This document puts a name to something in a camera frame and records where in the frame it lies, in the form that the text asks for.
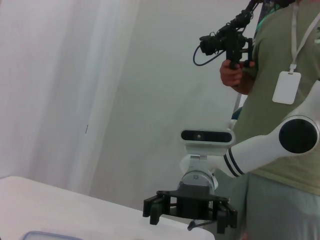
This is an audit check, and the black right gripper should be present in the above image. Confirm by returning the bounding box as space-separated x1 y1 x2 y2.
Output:
142 184 238 235

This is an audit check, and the black video camera rig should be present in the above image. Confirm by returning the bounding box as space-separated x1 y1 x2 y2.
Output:
192 0 256 70

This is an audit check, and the person's bare hand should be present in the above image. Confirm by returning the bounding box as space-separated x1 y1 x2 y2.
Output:
219 59 256 95

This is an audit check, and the person in green shirt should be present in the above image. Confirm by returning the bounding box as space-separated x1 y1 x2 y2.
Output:
231 0 320 240

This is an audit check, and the white ID badge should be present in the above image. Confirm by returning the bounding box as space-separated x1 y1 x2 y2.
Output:
272 70 302 105

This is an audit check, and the white backdrop curtain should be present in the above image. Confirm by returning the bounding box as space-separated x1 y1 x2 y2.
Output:
0 0 141 198

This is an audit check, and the dark right gripper cable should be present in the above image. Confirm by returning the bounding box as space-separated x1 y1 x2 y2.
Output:
187 219 213 231

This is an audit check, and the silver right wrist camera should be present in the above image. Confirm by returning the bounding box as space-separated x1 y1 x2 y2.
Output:
180 128 234 157

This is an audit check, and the white lanyard strap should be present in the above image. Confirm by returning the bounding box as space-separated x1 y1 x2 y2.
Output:
288 3 320 75

